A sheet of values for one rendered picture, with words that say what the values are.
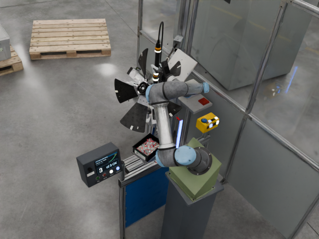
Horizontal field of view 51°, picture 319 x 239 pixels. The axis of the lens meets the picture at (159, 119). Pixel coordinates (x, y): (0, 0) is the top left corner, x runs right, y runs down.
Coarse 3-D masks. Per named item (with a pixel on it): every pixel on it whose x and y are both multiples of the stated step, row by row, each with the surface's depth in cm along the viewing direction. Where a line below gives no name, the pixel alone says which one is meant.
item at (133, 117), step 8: (136, 104) 278; (128, 112) 279; (136, 112) 278; (144, 112) 279; (120, 120) 281; (128, 120) 279; (136, 120) 279; (144, 120) 279; (128, 128) 279; (144, 128) 279
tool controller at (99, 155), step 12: (108, 144) 224; (84, 156) 214; (96, 156) 213; (108, 156) 216; (120, 156) 223; (84, 168) 209; (96, 168) 214; (108, 168) 220; (120, 168) 226; (84, 180) 218; (96, 180) 218
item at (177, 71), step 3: (177, 63) 273; (174, 66) 272; (177, 66) 267; (180, 66) 264; (171, 69) 272; (174, 69) 267; (177, 69) 264; (180, 69) 261; (171, 72) 266; (174, 72) 263; (177, 72) 261; (180, 72) 259; (174, 75) 260; (177, 75) 258; (159, 81) 268
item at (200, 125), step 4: (204, 116) 276; (208, 116) 277; (212, 116) 277; (200, 120) 272; (216, 120) 274; (196, 124) 278; (200, 124) 272; (204, 124) 269; (208, 124) 270; (216, 124) 278; (200, 128) 274; (204, 128) 270; (212, 128) 278; (204, 132) 274
